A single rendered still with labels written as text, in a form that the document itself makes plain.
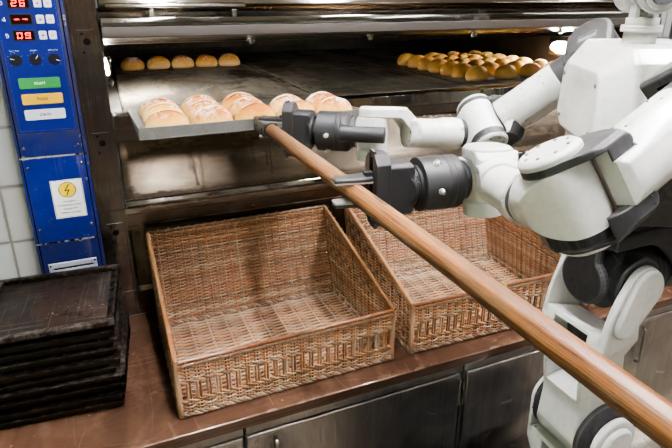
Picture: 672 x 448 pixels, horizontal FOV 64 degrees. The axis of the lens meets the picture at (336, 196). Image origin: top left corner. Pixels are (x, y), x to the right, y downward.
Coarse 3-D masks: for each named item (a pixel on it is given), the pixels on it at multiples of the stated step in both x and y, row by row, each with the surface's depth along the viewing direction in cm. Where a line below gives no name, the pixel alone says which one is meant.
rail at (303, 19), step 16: (224, 16) 133; (240, 16) 134; (256, 16) 135; (272, 16) 137; (288, 16) 138; (304, 16) 140; (320, 16) 141; (336, 16) 143; (352, 16) 145; (368, 16) 146; (384, 16) 148; (400, 16) 150; (416, 16) 152; (432, 16) 154; (448, 16) 155; (464, 16) 157; (480, 16) 159; (496, 16) 162; (512, 16) 164; (528, 16) 166; (544, 16) 168; (560, 16) 170; (576, 16) 173; (592, 16) 175; (608, 16) 178; (624, 16) 180; (640, 16) 183
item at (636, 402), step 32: (320, 160) 95; (352, 192) 82; (384, 224) 73; (416, 224) 69; (448, 256) 61; (480, 288) 56; (512, 320) 51; (544, 320) 49; (544, 352) 48; (576, 352) 45; (608, 384) 42; (640, 384) 41; (640, 416) 39
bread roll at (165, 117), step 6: (168, 108) 124; (156, 114) 122; (162, 114) 122; (168, 114) 122; (174, 114) 123; (180, 114) 124; (150, 120) 122; (156, 120) 122; (162, 120) 122; (168, 120) 122; (174, 120) 123; (180, 120) 123; (186, 120) 125; (150, 126) 122; (156, 126) 122
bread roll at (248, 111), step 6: (252, 102) 132; (258, 102) 132; (240, 108) 130; (246, 108) 130; (252, 108) 130; (258, 108) 130; (264, 108) 131; (270, 108) 132; (240, 114) 130; (246, 114) 129; (252, 114) 129; (258, 114) 130; (264, 114) 130; (270, 114) 131
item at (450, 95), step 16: (336, 96) 172; (352, 96) 172; (368, 96) 172; (384, 96) 172; (400, 96) 174; (416, 96) 176; (432, 96) 179; (448, 96) 181; (464, 96) 184; (112, 112) 148; (128, 112) 148; (128, 128) 146
